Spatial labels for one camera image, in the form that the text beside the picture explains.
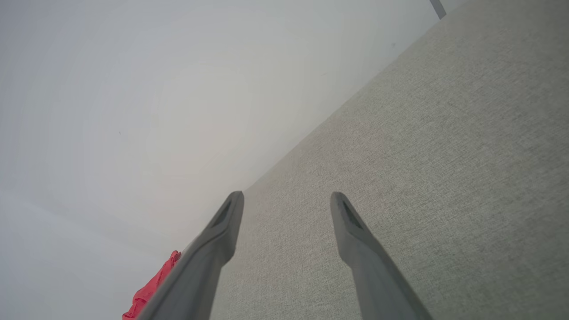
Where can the red and white jersey shirt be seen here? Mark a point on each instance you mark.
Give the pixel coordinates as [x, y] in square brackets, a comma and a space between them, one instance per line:
[151, 288]

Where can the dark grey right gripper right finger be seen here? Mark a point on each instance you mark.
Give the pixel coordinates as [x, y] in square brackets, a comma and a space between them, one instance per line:
[373, 275]

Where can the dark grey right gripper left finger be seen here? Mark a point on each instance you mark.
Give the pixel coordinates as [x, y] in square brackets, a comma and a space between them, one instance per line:
[202, 266]

